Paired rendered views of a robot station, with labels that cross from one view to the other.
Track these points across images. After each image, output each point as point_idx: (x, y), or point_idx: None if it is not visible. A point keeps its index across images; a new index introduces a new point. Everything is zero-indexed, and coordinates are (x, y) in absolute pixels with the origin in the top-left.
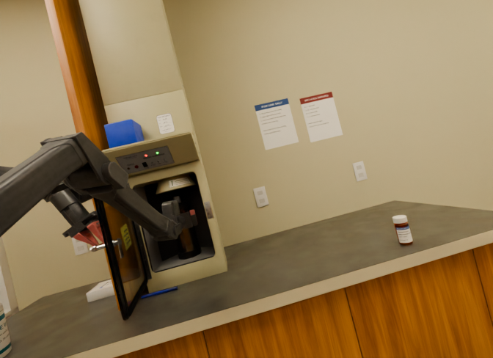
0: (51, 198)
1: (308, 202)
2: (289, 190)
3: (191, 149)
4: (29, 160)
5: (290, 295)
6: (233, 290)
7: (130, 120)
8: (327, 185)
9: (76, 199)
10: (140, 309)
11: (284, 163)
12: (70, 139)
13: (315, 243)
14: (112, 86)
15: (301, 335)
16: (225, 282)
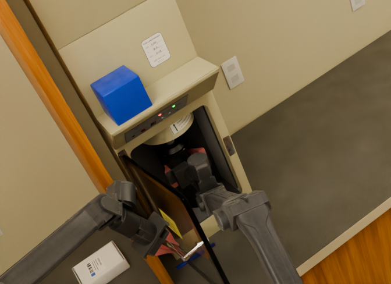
0: (119, 227)
1: (294, 60)
2: (269, 50)
3: (211, 84)
4: (271, 245)
5: (365, 219)
6: (299, 230)
7: (137, 78)
8: (316, 28)
9: (137, 215)
10: (200, 283)
11: (259, 11)
12: (264, 203)
13: (340, 135)
14: (62, 13)
15: (369, 244)
16: (274, 220)
